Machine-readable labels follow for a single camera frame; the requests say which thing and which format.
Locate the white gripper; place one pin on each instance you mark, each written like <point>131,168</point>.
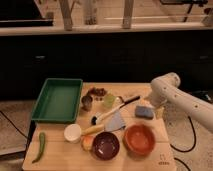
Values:
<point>156,101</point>

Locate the blue sponge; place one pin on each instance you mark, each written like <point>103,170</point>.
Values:
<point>144,112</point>

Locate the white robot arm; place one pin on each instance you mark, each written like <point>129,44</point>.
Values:
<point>166,88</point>

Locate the orange bowl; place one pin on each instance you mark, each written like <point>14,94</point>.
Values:
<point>139,139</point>

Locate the purple bowl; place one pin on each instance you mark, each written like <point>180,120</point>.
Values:
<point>105,146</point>

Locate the blue cloth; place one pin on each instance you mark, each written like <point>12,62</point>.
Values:
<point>115,123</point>

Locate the light green cup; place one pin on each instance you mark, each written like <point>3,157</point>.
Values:
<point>109,100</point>

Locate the dark grapes bunch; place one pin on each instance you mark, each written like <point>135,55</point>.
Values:
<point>97,93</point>

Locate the yellow banana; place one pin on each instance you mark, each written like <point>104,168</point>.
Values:
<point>93,129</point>

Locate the black white dish brush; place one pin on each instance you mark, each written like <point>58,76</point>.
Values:
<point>96,119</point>

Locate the peach fruit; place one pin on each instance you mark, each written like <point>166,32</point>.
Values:
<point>87,142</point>

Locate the white cup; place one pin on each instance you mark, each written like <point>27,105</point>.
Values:
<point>72,133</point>

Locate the green plastic tray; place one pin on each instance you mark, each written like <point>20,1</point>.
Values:
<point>58,101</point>

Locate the green chili pepper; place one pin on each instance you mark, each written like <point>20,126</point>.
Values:
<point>42,140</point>

